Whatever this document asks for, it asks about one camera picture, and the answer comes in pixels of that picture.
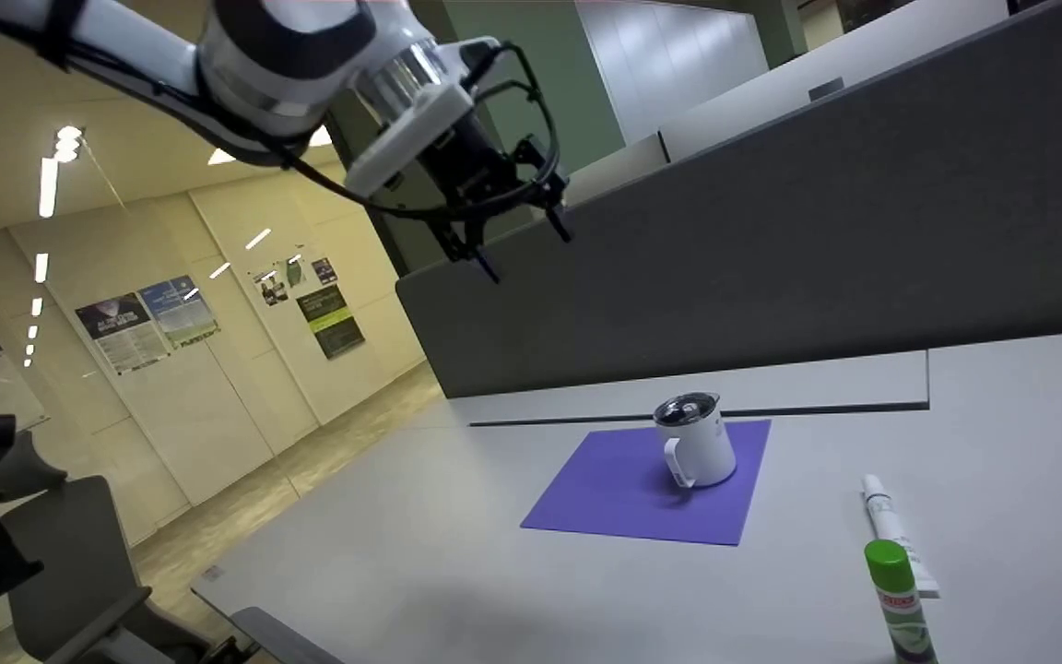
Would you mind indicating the green capped spray can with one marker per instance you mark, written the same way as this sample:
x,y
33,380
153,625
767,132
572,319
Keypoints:
x,y
902,611

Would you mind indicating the grey partition panel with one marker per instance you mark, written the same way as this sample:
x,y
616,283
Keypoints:
x,y
802,244

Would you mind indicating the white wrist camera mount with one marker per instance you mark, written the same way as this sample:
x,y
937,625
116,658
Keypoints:
x,y
416,135

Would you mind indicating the ceiling light strip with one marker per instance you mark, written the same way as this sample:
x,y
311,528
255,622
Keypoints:
x,y
56,166

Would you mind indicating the blue and white poster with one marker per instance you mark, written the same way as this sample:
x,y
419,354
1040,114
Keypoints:
x,y
183,311

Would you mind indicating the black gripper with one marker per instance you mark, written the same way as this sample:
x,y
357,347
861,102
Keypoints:
x,y
477,166

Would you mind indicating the white marker pen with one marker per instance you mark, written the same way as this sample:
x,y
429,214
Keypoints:
x,y
888,517

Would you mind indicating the purple mat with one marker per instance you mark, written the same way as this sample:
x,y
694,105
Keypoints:
x,y
606,491

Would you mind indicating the grey office chair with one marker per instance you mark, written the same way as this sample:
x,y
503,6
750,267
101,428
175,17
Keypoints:
x,y
70,574

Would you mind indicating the white mug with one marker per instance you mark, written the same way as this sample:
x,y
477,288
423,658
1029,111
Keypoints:
x,y
711,454

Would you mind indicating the dark green poster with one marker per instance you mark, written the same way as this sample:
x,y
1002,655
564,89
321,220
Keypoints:
x,y
335,322

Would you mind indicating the small wall notice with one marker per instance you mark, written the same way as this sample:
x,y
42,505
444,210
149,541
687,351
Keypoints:
x,y
325,267
296,271
273,288

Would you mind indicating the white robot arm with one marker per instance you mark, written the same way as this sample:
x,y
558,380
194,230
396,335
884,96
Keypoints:
x,y
273,51

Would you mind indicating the white poster with dark photo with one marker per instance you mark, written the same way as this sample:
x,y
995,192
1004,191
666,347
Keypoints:
x,y
123,335

